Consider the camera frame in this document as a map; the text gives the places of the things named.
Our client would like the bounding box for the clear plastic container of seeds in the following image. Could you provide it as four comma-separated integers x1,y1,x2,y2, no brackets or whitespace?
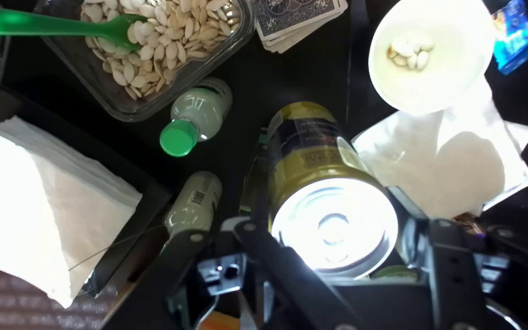
33,0,257,124

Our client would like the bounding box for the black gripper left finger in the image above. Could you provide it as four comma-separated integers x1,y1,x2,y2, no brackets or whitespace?
105,129,363,330

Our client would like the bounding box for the playing card deck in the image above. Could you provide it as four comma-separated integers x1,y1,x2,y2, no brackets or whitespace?
251,0,350,54

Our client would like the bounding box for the green plastic spoon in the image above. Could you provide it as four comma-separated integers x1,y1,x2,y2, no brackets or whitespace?
0,5,149,54

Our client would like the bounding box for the white paper napkin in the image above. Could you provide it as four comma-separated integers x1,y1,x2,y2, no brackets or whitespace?
352,78,528,219

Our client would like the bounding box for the blue snack packet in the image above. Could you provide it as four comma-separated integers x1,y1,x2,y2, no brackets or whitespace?
490,0,528,76

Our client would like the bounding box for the white napkin stack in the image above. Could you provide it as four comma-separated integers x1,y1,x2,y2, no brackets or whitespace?
0,115,145,309

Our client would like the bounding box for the small bottle with green cap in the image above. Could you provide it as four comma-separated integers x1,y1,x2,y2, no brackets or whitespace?
163,168,224,238
158,74,235,159

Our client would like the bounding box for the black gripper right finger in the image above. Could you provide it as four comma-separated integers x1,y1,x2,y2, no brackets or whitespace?
391,188,528,330

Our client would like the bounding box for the gold metal can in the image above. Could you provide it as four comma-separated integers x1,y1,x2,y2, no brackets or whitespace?
264,98,402,282

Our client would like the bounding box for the black napkin tray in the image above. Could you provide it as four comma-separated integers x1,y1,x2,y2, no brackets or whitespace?
0,84,176,300

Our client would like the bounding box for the white bowl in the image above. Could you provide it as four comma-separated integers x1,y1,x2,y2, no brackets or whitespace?
367,0,499,117

